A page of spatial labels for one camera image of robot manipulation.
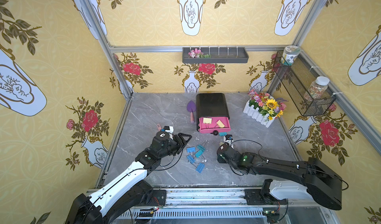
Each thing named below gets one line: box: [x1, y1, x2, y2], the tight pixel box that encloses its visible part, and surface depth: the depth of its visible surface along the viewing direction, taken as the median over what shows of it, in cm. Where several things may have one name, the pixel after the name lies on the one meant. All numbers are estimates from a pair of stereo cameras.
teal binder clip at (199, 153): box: [195, 149, 204, 159], surface depth 90 cm
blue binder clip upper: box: [186, 146, 196, 154], surface depth 92 cm
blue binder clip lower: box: [195, 162, 205, 174], surface depth 85 cm
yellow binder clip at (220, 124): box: [216, 119, 226, 128], surface depth 88 cm
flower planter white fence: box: [243, 89, 289, 129], surface depth 96 cm
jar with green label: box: [280, 45, 302, 66], surface depth 87 cm
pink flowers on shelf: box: [188, 48, 211, 59], surface depth 89 cm
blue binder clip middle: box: [186, 154, 196, 164], surface depth 87 cm
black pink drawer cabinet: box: [195, 93, 232, 136], surface depth 89 cm
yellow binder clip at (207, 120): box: [202, 117, 212, 124], surface depth 90 cm
